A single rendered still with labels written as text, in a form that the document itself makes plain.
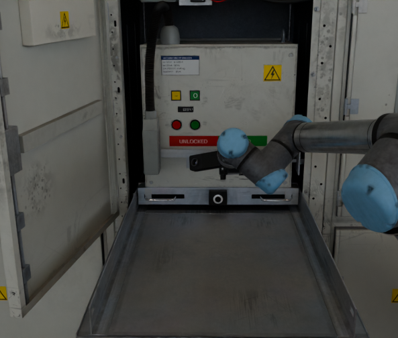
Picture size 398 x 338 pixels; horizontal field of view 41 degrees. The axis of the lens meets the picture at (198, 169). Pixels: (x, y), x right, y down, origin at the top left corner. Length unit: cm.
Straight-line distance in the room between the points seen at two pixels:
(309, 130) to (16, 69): 68
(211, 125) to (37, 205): 65
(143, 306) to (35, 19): 70
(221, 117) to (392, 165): 83
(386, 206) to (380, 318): 109
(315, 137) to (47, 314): 119
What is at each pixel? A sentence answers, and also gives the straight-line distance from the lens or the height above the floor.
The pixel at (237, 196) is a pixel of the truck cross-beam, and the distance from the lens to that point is 178.
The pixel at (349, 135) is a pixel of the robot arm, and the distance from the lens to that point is 118.
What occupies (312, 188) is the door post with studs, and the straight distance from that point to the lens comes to 177.
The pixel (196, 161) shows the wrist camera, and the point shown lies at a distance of 149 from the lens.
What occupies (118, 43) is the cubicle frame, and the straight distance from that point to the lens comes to 166.
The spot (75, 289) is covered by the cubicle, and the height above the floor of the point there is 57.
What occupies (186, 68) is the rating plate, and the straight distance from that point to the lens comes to 169.
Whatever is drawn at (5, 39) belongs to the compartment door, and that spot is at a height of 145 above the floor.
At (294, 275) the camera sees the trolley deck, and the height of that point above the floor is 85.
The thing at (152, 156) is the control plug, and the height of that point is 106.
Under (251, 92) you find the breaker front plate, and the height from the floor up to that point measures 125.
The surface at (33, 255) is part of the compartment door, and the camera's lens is 136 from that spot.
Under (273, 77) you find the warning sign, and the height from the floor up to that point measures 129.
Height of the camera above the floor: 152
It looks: 18 degrees down
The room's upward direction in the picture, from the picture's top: straight up
